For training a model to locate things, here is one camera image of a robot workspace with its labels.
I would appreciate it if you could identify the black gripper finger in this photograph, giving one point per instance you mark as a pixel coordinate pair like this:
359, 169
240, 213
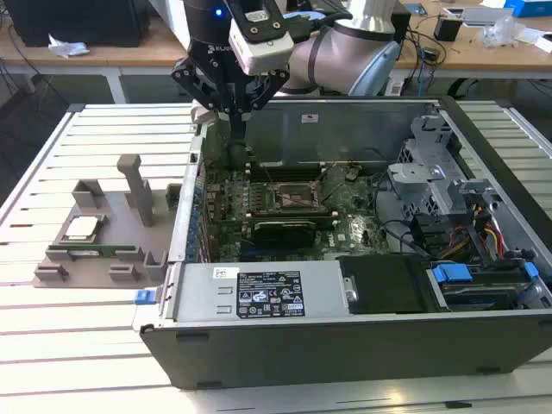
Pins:
269, 86
194, 84

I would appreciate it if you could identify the silver CPU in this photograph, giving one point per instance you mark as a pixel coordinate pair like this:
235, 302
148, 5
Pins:
82, 227

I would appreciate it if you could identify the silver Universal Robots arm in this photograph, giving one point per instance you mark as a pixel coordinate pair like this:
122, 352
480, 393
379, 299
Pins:
328, 56

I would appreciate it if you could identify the CPU socket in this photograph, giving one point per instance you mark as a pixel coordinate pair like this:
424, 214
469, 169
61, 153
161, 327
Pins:
297, 197

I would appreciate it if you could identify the white warning sticker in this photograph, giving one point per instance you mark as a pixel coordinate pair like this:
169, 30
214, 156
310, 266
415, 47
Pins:
309, 118

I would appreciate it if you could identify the white printer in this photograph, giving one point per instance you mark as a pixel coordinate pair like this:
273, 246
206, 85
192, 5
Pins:
166, 8

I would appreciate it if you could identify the dark round cylinder component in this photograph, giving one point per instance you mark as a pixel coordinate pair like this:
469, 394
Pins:
237, 157

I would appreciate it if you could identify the RAM slot with white clips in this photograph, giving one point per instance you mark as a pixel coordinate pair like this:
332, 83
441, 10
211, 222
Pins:
259, 164
259, 212
259, 173

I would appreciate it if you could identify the thin metal locking lever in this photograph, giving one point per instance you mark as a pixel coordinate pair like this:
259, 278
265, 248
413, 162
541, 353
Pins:
269, 175

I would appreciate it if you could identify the coin cell battery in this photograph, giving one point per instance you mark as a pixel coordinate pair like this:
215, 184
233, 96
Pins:
351, 173

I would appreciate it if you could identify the white power strip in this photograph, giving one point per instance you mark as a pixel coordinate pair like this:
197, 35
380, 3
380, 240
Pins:
395, 86

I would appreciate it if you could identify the black computer tower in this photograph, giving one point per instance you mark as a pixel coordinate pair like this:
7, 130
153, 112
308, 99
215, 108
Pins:
77, 21

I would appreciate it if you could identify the green motherboard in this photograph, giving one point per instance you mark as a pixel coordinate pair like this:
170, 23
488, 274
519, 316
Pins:
353, 202

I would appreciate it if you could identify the black cube box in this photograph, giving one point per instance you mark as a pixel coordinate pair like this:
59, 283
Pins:
403, 26

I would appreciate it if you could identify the black graphics card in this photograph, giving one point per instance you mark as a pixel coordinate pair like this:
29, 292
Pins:
284, 235

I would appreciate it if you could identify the grey parts rack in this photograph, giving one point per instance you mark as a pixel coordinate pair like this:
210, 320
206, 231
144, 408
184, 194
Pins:
116, 224

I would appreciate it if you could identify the black power adapter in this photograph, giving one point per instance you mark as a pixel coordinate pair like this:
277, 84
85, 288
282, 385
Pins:
430, 55

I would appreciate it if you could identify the small blue card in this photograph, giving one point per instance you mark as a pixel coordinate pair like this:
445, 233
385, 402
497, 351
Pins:
416, 8

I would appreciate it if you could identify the grey metal drive cage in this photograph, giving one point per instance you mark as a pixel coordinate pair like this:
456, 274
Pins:
414, 172

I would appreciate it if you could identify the green RAM stick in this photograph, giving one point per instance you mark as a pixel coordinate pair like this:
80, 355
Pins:
108, 249

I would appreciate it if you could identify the small black box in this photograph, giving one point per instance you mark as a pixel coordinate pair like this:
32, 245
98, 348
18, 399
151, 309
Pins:
446, 28

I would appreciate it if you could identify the wooden desk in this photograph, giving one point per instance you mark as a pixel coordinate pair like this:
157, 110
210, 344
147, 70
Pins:
474, 58

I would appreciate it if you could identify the grey power supply unit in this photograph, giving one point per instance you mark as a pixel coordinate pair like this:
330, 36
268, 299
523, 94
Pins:
202, 302

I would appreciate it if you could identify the blue case latch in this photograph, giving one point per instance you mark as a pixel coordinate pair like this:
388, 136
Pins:
144, 297

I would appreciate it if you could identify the black plastic shroud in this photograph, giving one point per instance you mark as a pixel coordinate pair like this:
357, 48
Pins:
379, 284

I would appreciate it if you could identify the grey flat box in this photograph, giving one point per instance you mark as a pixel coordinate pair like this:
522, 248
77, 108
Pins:
487, 15

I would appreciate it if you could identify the clear plastic bag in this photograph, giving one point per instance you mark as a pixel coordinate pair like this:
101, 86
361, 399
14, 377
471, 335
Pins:
500, 32

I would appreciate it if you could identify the hard disk in blue carrier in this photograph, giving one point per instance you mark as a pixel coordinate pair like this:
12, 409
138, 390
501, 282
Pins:
450, 274

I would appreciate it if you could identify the white flat package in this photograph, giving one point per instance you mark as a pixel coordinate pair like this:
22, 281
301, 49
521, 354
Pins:
537, 39

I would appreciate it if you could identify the blue cardboard box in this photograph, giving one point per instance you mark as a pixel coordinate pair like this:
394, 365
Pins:
530, 8

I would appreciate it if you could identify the black open PC case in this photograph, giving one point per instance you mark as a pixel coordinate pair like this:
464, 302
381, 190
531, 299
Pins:
345, 353

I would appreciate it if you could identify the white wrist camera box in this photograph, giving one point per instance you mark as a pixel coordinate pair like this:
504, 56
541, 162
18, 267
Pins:
263, 52

